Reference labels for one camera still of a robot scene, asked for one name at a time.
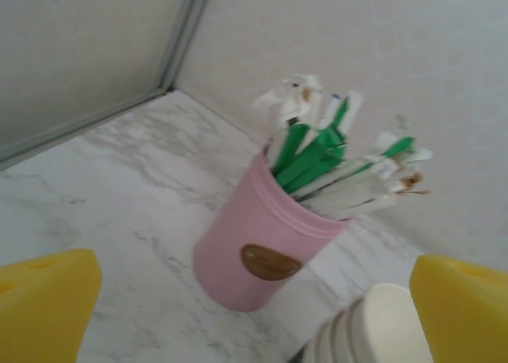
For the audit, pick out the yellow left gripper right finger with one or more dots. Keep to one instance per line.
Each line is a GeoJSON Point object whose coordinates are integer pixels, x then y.
{"type": "Point", "coordinates": [468, 319]}

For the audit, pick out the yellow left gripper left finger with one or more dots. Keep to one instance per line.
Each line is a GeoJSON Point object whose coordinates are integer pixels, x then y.
{"type": "Point", "coordinates": [43, 311]}

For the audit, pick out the green white sugar packet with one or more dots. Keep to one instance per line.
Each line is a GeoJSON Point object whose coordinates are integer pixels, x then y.
{"type": "Point", "coordinates": [349, 109]}
{"type": "Point", "coordinates": [401, 146]}

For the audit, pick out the pink canister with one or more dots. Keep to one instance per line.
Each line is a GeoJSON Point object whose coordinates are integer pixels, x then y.
{"type": "Point", "coordinates": [238, 240]}

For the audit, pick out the aluminium side rail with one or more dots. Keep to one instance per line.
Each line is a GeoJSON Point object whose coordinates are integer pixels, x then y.
{"type": "Point", "coordinates": [79, 130]}

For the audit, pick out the aluminium frame post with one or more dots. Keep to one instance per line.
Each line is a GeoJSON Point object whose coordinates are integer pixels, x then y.
{"type": "Point", "coordinates": [186, 33]}

